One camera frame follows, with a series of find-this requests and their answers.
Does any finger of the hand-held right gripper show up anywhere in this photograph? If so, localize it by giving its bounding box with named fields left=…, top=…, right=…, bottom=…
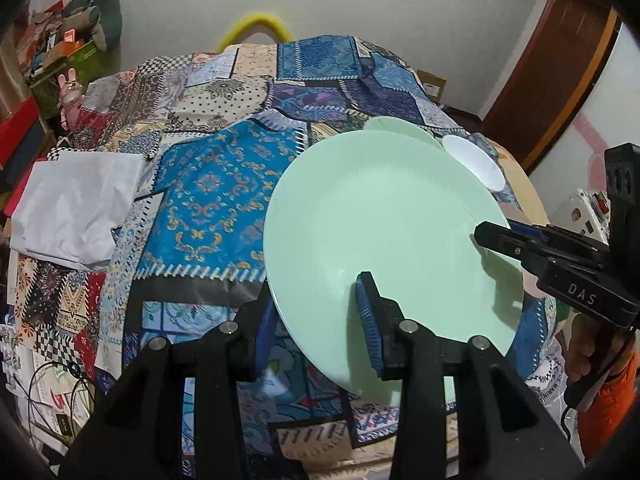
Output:
left=474, top=220, right=556, bottom=281
left=509, top=225, right=548, bottom=242

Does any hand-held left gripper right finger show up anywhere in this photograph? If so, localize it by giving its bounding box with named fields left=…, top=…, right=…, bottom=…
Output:
left=354, top=271, right=586, bottom=480

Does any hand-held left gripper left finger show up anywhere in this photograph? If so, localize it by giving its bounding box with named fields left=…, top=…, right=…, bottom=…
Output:
left=59, top=285, right=281, bottom=480

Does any pale green plate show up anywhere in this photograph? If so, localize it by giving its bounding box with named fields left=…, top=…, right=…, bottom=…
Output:
left=263, top=130, right=524, bottom=406

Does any person's right forearm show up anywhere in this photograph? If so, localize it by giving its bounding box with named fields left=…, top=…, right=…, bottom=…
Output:
left=575, top=355, right=640, bottom=466

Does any person's right hand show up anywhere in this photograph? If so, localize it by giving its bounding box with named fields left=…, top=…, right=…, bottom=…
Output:
left=562, top=317, right=603, bottom=386

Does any white appliance with stickers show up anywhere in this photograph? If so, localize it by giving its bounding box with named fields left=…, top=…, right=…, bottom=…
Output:
left=552, top=189, right=611, bottom=241

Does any white spotted bowl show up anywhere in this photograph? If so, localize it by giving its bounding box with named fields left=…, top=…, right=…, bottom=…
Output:
left=442, top=135, right=505, bottom=192

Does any frosted sliding door with hearts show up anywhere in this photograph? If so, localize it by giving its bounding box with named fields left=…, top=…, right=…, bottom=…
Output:
left=530, top=25, right=640, bottom=241

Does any patchwork printed blanket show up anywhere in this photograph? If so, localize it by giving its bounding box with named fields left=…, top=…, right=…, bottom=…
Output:
left=10, top=35, right=576, bottom=480

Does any pale green bowl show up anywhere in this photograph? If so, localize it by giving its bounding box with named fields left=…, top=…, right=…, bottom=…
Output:
left=365, top=116, right=444, bottom=148

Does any cardboard box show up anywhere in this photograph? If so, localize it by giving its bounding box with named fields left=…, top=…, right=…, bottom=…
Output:
left=415, top=70, right=447, bottom=103

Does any wooden wardrobe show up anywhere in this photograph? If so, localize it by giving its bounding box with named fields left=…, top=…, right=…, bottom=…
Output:
left=520, top=7, right=626, bottom=177

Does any white folded cloth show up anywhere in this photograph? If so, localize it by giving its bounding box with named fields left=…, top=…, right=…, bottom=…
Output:
left=10, top=152, right=146, bottom=271

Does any red flat folder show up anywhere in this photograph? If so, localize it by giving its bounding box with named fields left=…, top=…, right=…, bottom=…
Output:
left=2, top=180, right=32, bottom=217

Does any dark grey box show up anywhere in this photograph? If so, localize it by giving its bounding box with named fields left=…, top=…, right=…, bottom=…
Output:
left=0, top=125, right=56, bottom=186

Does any pink rabbit toy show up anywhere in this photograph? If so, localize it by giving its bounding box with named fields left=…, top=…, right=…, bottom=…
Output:
left=57, top=67, right=83, bottom=131

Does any yellow foam arch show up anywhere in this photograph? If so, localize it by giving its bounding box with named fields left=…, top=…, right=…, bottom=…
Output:
left=216, top=11, right=291, bottom=53

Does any red box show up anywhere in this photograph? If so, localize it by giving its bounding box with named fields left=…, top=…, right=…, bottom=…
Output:
left=0, top=100, right=38, bottom=166

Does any green storage box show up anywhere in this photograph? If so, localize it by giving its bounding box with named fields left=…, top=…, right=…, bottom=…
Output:
left=27, top=40, right=101, bottom=118

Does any grey green plush cushion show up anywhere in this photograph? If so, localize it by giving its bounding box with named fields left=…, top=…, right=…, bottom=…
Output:
left=62, top=0, right=123, bottom=53

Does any patterned paper bag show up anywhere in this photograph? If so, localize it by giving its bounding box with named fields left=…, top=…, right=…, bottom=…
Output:
left=15, top=0, right=66, bottom=61

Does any black floor cable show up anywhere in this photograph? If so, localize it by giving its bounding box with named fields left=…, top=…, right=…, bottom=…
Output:
left=27, top=360, right=96, bottom=456

